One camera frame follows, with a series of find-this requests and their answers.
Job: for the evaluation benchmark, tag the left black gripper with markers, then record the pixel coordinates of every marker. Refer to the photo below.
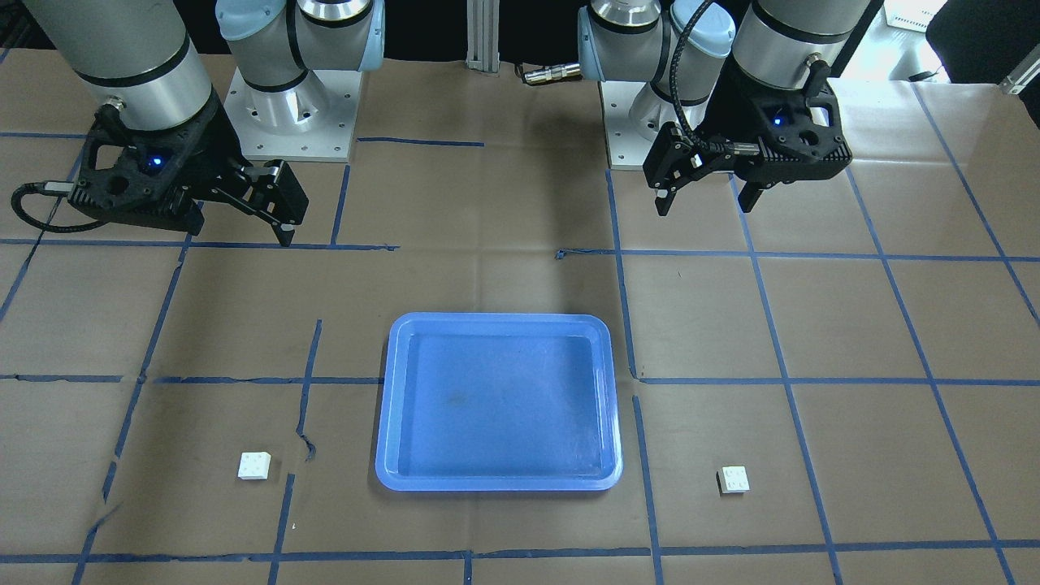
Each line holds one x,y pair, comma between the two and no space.
734,104

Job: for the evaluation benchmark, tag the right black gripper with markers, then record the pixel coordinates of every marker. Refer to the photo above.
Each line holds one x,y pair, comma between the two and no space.
207,140

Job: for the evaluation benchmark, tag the white block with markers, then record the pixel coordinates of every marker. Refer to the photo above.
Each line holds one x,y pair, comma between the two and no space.
254,466
733,480

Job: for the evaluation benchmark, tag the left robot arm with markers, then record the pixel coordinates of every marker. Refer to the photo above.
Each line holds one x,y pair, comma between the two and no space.
681,49

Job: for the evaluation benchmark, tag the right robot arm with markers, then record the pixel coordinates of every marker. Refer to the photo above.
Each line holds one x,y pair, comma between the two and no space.
142,53

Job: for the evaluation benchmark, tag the blue plastic tray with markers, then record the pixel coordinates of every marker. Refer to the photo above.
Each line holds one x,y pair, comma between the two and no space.
499,403

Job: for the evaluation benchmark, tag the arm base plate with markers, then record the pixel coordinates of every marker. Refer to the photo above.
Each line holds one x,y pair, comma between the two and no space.
633,114
313,122

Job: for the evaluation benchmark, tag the aluminium frame post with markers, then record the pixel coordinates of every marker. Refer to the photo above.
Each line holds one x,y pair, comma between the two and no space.
482,36

